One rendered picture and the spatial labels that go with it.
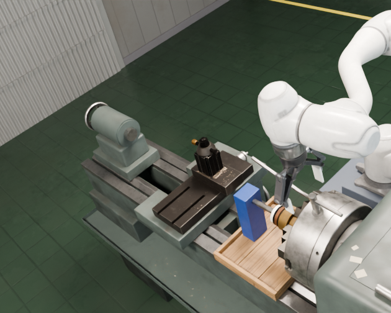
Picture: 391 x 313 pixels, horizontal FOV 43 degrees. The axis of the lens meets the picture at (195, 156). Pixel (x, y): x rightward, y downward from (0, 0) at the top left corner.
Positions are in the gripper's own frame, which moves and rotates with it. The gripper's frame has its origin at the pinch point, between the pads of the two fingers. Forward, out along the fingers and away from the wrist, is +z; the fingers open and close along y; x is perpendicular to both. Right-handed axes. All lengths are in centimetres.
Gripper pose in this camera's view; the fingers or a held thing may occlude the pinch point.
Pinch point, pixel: (304, 193)
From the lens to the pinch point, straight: 149.7
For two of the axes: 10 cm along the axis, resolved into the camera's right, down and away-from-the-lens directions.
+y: -7.0, 6.6, -2.8
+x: 6.3, 3.9, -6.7
